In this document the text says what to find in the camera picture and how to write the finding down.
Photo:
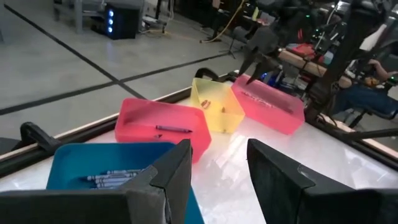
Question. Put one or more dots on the large pink plastic bin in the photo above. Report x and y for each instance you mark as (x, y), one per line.
(280, 119)

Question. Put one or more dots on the wooden workbench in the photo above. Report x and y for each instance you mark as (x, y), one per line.
(308, 67)

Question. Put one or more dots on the small red plastic bin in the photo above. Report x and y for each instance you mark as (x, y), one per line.
(180, 116)

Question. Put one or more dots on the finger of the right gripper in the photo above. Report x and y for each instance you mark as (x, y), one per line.
(260, 71)
(248, 63)

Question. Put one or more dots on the red desk lamp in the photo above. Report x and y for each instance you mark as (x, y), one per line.
(303, 51)

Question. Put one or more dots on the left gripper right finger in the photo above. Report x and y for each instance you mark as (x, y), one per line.
(273, 186)

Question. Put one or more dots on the purple crayon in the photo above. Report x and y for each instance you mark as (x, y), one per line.
(174, 128)
(158, 136)

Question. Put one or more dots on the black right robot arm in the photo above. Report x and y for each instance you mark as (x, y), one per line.
(351, 46)

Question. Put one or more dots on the blue plastic bin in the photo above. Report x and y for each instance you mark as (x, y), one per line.
(81, 161)

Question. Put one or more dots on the yellow plastic bin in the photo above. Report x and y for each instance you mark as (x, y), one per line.
(227, 121)

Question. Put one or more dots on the black table clamp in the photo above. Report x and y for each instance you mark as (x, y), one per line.
(206, 73)
(38, 137)

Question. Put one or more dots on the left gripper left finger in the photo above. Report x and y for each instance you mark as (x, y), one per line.
(168, 186)

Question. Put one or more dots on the computer tower with blue lights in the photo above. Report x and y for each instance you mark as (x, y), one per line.
(124, 21)

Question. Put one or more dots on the person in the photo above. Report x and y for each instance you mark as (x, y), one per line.
(367, 96)

